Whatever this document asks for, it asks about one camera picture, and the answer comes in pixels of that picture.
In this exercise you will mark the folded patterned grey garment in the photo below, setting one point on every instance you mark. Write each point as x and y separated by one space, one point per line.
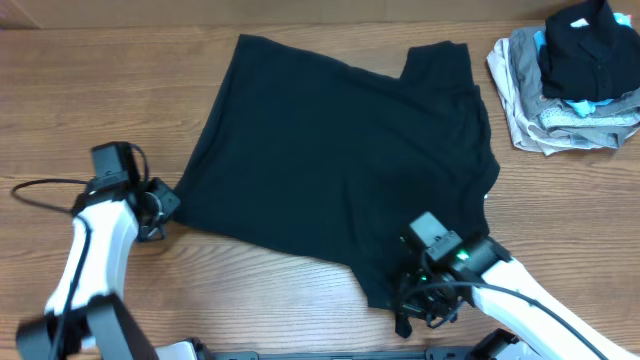
562 115

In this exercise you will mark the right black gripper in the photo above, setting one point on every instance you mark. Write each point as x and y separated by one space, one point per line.
413 304

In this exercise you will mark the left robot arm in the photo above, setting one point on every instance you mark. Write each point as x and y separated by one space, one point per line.
120 206

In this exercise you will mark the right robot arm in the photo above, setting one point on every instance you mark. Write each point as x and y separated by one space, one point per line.
478 271

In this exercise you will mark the folded beige garment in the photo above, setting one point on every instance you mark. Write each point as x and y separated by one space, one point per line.
527 134

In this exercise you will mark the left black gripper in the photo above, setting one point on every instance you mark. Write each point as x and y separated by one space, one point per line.
169 201

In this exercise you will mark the folded light blue garment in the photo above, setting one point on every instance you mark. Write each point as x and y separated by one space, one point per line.
584 107

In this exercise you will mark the black t-shirt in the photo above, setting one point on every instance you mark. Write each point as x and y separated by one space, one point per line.
309 156

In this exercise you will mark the folded black shirt on pile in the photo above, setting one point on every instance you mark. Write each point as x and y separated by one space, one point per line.
588 55

